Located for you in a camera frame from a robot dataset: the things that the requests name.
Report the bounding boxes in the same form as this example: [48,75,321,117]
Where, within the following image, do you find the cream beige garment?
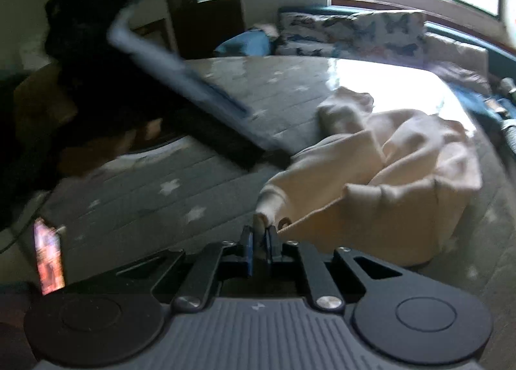
[253,87,482,266]

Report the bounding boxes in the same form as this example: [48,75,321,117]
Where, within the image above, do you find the blue cushion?
[214,30,271,57]

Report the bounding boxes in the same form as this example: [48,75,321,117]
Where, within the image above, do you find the smartphone with lit screen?
[33,217,65,295]

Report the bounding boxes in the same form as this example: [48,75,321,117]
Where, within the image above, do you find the butterfly print pillow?
[275,10,426,68]

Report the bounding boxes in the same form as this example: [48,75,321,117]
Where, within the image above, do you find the beige cushion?
[425,32,489,77]

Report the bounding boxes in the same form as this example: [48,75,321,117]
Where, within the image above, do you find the teal blue sofa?
[275,7,515,122]

